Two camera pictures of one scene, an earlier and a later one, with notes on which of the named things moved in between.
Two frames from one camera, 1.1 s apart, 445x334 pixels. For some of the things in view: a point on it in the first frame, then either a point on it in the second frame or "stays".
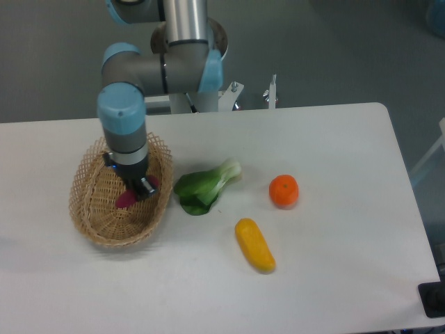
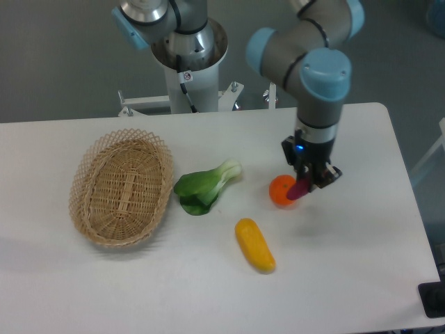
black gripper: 134,175 to 304,154
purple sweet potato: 128,197 to 300,188
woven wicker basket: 95,186 stays
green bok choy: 198,191 stays
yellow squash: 255,244 stays
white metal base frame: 227,98 stays
